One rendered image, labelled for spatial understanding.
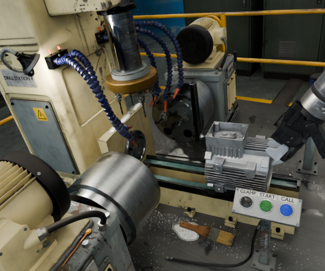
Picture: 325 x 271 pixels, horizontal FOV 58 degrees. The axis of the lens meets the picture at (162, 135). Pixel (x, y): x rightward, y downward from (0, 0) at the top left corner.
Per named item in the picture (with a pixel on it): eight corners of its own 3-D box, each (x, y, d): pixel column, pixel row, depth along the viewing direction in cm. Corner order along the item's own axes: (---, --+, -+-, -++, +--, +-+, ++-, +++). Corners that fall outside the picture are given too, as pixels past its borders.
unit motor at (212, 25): (181, 108, 158) (170, 28, 136) (200, 84, 182) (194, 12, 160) (227, 112, 146) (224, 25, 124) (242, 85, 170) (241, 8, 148)
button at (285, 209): (279, 215, 76) (278, 214, 74) (281, 203, 77) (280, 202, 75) (291, 218, 74) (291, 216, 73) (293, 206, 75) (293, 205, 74)
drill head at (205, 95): (148, 149, 135) (137, 100, 122) (181, 108, 165) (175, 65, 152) (199, 156, 124) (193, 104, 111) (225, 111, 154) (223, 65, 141)
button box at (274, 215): (234, 214, 84) (230, 212, 79) (238, 189, 86) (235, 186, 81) (299, 228, 77) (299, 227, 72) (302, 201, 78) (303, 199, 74)
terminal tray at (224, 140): (206, 154, 98) (204, 136, 95) (215, 137, 106) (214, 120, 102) (242, 159, 93) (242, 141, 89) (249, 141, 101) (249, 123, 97)
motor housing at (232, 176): (205, 196, 103) (201, 152, 93) (220, 163, 117) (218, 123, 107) (265, 208, 95) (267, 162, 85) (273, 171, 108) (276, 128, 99)
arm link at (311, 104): (344, 97, 74) (345, 115, 67) (330, 111, 77) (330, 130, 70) (311, 79, 75) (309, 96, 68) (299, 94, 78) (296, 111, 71)
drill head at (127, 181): (45, 276, 87) (9, 218, 73) (112, 192, 113) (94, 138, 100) (114, 307, 76) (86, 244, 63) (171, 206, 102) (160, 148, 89)
